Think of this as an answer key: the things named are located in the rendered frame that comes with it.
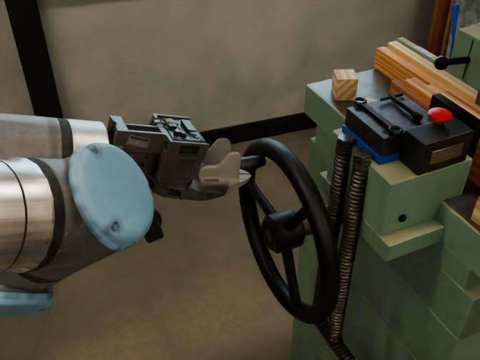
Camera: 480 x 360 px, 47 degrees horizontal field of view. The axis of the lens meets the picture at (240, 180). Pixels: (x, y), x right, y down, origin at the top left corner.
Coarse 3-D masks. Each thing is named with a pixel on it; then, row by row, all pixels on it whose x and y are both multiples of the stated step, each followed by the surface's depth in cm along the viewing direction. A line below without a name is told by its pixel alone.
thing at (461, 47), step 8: (464, 32) 79; (472, 32) 79; (456, 40) 81; (464, 40) 80; (472, 40) 78; (456, 48) 81; (464, 48) 80; (472, 48) 79; (456, 56) 82; (472, 56) 79; (456, 64) 82; (464, 64) 81; (472, 64) 79; (456, 72) 83; (464, 72) 81; (472, 72) 80; (464, 80) 81; (472, 80) 80
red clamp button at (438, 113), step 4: (436, 108) 71; (440, 108) 71; (428, 112) 71; (432, 112) 70; (436, 112) 70; (440, 112) 70; (444, 112) 70; (448, 112) 70; (432, 116) 70; (436, 116) 70; (440, 116) 70; (444, 116) 70; (448, 116) 70; (436, 120) 70; (440, 120) 70; (444, 120) 69; (448, 120) 70
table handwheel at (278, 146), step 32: (288, 160) 74; (256, 192) 89; (256, 224) 95; (288, 224) 80; (320, 224) 70; (256, 256) 95; (288, 256) 84; (320, 256) 71; (288, 288) 86; (320, 288) 74; (320, 320) 78
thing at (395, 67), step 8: (376, 48) 105; (384, 48) 105; (376, 56) 106; (384, 56) 104; (392, 56) 102; (400, 56) 102; (376, 64) 106; (384, 64) 104; (392, 64) 102; (400, 64) 100; (408, 64) 100; (384, 72) 105; (392, 72) 103; (400, 72) 101; (408, 72) 99; (416, 72) 97; (424, 72) 97; (400, 80) 101; (424, 80) 95; (432, 80) 95; (440, 88) 93; (448, 88) 93
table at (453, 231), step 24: (360, 72) 106; (312, 96) 101; (360, 96) 98; (384, 96) 98; (336, 120) 95; (456, 216) 74; (384, 240) 74; (408, 240) 74; (432, 240) 77; (456, 240) 75
